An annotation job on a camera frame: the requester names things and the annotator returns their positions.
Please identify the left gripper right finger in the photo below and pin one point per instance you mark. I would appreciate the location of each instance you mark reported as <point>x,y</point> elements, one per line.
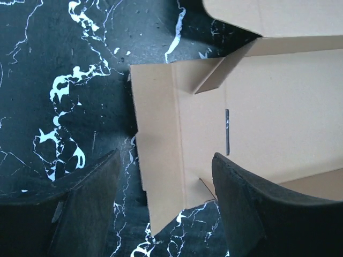
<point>261,218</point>

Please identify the cardboard box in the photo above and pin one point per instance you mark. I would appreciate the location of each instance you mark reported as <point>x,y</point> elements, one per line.
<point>273,106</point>

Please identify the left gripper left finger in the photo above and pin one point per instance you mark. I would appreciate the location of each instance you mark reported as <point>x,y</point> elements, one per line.
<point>67,217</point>

